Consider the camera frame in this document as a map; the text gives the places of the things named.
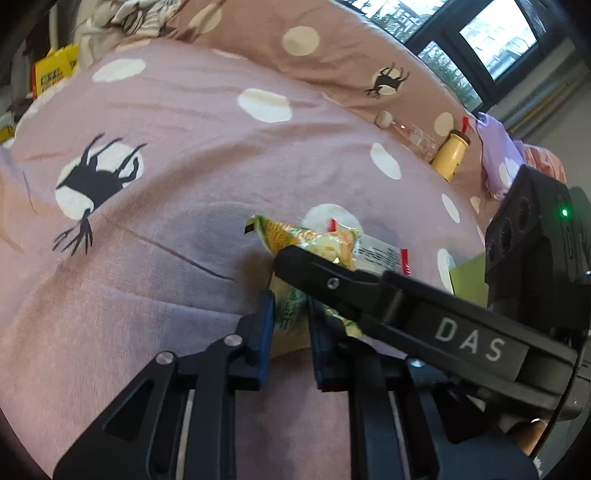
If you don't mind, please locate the yellow green snack packet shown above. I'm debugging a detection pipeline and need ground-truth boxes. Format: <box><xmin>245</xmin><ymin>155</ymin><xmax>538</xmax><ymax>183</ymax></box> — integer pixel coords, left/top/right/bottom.
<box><xmin>244</xmin><ymin>215</ymin><xmax>360</xmax><ymax>357</ymax></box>

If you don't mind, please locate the pink polka dot bed sheet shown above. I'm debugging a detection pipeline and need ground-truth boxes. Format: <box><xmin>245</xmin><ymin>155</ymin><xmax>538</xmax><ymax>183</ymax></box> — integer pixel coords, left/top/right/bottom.
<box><xmin>0</xmin><ymin>37</ymin><xmax>490</xmax><ymax>480</ymax></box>

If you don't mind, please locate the clear plastic bottle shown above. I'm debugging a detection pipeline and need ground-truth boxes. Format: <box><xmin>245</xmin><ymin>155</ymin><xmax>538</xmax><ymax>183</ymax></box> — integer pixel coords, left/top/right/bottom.
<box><xmin>374</xmin><ymin>111</ymin><xmax>440</xmax><ymax>161</ymax></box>

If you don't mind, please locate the red white snack packet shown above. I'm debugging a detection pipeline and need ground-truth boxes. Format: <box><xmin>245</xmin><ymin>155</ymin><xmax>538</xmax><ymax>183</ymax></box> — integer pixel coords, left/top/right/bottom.
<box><xmin>327</xmin><ymin>218</ymin><xmax>411</xmax><ymax>278</ymax></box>

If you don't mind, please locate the window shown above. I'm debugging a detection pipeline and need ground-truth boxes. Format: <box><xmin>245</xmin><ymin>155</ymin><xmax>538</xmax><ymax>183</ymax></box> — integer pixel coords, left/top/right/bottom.
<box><xmin>348</xmin><ymin>0</ymin><xmax>575</xmax><ymax>112</ymax></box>

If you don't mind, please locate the purple polka dot pillow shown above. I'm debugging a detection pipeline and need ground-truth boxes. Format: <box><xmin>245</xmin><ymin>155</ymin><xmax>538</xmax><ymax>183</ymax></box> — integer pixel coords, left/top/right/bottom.
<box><xmin>475</xmin><ymin>111</ymin><xmax>528</xmax><ymax>200</ymax></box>

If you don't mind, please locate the yellow bottle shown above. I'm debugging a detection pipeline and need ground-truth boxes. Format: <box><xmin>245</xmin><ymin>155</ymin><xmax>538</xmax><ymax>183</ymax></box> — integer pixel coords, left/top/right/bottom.
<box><xmin>431</xmin><ymin>129</ymin><xmax>472</xmax><ymax>184</ymax></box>

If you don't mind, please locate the pink patterned cloth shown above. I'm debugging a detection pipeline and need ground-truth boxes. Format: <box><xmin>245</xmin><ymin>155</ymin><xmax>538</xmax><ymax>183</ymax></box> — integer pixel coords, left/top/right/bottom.
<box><xmin>523</xmin><ymin>142</ymin><xmax>568</xmax><ymax>186</ymax></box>

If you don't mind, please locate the striped cloth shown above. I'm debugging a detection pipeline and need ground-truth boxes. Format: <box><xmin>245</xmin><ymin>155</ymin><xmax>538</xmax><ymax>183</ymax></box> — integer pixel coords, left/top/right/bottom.
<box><xmin>76</xmin><ymin>0</ymin><xmax>188</xmax><ymax>49</ymax></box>

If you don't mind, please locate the yellow bag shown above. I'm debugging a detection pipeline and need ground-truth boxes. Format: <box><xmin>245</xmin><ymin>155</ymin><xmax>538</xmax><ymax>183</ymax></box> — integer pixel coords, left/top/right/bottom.
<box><xmin>29</xmin><ymin>44</ymin><xmax>82</xmax><ymax>99</ymax></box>

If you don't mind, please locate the green board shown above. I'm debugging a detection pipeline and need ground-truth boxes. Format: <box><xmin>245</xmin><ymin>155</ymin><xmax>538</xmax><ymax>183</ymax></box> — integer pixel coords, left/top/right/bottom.
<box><xmin>449</xmin><ymin>254</ymin><xmax>489</xmax><ymax>306</ymax></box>

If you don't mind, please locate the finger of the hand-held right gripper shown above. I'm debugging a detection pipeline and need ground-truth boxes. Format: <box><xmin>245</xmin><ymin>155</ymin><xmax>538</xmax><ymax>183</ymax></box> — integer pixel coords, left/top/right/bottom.
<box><xmin>272</xmin><ymin>244</ymin><xmax>413</xmax><ymax>355</ymax></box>

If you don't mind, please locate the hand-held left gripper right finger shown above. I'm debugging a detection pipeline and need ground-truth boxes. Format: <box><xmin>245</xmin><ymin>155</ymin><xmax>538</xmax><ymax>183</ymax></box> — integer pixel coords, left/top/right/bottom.
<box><xmin>307</xmin><ymin>298</ymin><xmax>541</xmax><ymax>480</ymax></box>

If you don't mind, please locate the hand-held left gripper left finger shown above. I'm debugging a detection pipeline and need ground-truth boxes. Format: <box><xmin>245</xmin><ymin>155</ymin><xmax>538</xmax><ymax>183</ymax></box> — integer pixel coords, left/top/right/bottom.
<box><xmin>53</xmin><ymin>291</ymin><xmax>278</xmax><ymax>480</ymax></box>

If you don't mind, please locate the person's right hand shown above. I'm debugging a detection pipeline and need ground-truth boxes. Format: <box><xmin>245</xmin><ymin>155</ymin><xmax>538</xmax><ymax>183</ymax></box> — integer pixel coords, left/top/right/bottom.
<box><xmin>510</xmin><ymin>419</ymin><xmax>552</xmax><ymax>457</ymax></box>

